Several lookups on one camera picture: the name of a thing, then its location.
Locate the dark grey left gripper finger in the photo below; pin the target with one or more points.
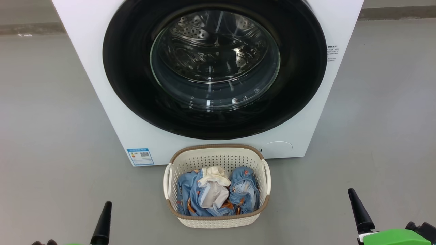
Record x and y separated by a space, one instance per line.
101 226

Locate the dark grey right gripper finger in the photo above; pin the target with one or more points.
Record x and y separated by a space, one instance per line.
360 214

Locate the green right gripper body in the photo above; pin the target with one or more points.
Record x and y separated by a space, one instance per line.
391 238

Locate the blue denim patterned garment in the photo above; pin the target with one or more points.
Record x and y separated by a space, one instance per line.
192 194

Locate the cream white garment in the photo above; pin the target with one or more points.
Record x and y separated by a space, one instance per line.
213 195

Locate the grey washing machine door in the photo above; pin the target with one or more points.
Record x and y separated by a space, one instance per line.
129 85

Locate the white front-load washing machine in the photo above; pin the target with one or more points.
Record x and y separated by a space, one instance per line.
102 119

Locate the blue energy label sticker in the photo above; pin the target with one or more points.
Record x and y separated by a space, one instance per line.
140 157

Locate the round white filter cover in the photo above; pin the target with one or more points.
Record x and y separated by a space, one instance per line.
276 150

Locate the cream perforated laundry basket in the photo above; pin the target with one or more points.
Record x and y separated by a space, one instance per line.
218 158

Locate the small printed text sticker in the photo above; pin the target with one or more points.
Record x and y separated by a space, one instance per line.
332 53

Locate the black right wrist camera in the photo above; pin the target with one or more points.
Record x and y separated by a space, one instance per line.
425 231

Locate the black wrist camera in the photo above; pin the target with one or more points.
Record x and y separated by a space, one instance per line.
425 231
44 242

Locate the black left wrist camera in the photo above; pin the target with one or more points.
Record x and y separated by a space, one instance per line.
44 242

